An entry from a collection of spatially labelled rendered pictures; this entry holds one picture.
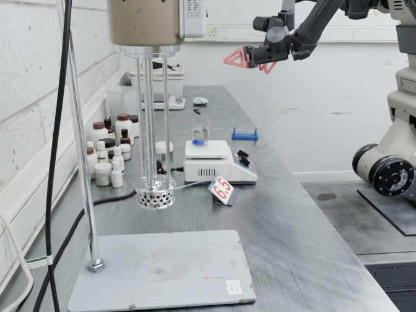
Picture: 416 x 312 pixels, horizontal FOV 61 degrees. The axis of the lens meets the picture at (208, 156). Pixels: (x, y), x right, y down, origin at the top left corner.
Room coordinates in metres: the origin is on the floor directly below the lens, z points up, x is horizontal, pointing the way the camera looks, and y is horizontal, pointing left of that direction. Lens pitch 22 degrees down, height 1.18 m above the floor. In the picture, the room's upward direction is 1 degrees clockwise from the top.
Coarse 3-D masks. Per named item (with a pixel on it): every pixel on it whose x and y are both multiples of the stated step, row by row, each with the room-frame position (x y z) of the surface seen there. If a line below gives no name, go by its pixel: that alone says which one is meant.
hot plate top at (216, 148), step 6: (186, 144) 0.94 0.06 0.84; (210, 144) 0.95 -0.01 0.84; (216, 144) 0.95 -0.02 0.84; (222, 144) 0.95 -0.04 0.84; (186, 150) 0.89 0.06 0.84; (192, 150) 0.89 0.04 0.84; (198, 150) 0.89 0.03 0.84; (204, 150) 0.90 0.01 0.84; (210, 150) 0.90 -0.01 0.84; (216, 150) 0.90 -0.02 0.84; (222, 150) 0.90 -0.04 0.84; (228, 150) 0.90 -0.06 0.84; (186, 156) 0.86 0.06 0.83; (192, 156) 0.86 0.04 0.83; (198, 156) 0.86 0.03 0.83; (204, 156) 0.86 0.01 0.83; (210, 156) 0.86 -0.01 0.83; (216, 156) 0.86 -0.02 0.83; (222, 156) 0.87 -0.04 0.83; (228, 156) 0.87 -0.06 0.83
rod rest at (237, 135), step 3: (234, 129) 1.27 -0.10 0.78; (255, 129) 1.26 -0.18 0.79; (234, 132) 1.27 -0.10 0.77; (255, 132) 1.26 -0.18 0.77; (234, 135) 1.27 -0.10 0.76; (237, 135) 1.27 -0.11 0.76; (240, 135) 1.27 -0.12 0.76; (243, 135) 1.27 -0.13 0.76; (246, 135) 1.27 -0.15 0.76; (249, 135) 1.27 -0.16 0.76; (252, 135) 1.27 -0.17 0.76; (255, 135) 1.26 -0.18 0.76; (237, 138) 1.26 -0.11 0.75; (240, 138) 1.26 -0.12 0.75; (243, 138) 1.26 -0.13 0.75; (246, 138) 1.26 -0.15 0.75; (249, 138) 1.26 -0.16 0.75; (252, 138) 1.26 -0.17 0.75; (255, 138) 1.26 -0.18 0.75
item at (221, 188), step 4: (220, 176) 0.84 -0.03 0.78; (220, 180) 0.83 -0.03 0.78; (224, 180) 0.84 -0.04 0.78; (216, 184) 0.80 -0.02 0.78; (220, 184) 0.81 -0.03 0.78; (224, 184) 0.82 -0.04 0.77; (228, 184) 0.84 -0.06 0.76; (212, 188) 0.77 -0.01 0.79; (216, 188) 0.78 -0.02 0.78; (220, 188) 0.80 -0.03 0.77; (224, 188) 0.81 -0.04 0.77; (228, 188) 0.82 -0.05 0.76; (216, 192) 0.77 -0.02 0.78; (220, 192) 0.78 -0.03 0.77; (224, 192) 0.79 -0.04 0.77; (228, 192) 0.81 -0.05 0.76; (220, 196) 0.76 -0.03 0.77; (224, 196) 0.78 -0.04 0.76; (224, 200) 0.76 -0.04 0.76
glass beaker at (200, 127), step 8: (192, 120) 0.95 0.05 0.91; (200, 120) 0.96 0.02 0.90; (208, 120) 0.93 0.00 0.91; (192, 128) 0.93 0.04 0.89; (200, 128) 0.91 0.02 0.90; (208, 128) 0.93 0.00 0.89; (192, 136) 0.93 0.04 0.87; (200, 136) 0.92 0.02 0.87; (208, 136) 0.93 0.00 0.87; (192, 144) 0.93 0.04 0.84; (200, 144) 0.92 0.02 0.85; (208, 144) 0.93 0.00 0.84
